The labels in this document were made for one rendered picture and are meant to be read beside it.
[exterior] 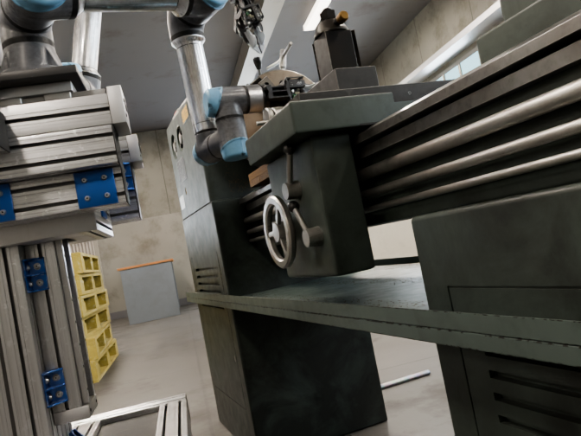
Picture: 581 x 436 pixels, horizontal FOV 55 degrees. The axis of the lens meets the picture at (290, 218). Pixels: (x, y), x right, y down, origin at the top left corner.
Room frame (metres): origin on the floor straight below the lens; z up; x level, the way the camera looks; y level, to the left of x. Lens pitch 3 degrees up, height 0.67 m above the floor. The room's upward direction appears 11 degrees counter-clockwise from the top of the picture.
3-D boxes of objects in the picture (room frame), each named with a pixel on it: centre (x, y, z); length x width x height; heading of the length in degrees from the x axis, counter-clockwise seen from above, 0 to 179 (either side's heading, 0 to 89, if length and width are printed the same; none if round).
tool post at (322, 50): (1.25, -0.17, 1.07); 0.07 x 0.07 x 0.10; 21
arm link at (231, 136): (1.47, 0.12, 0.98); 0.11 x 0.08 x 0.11; 36
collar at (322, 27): (1.25, -0.17, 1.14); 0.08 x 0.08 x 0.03
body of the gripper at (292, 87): (1.51, -0.04, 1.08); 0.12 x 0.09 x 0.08; 111
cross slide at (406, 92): (1.27, -0.23, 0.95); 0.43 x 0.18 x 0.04; 111
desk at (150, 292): (8.62, 2.29, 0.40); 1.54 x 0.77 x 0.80; 12
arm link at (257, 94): (1.49, 0.04, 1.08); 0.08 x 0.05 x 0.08; 21
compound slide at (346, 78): (1.27, -0.16, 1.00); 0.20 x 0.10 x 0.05; 21
